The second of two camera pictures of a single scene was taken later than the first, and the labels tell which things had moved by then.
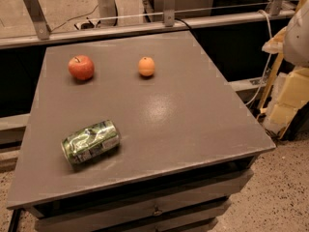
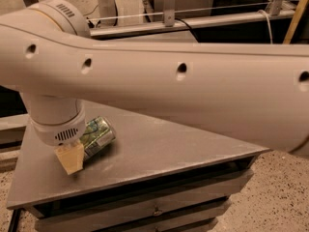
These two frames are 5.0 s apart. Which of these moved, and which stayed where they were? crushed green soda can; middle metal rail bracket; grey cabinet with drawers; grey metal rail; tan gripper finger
Moved: tan gripper finger; crushed green soda can
Stayed: grey cabinet with drawers; middle metal rail bracket; grey metal rail
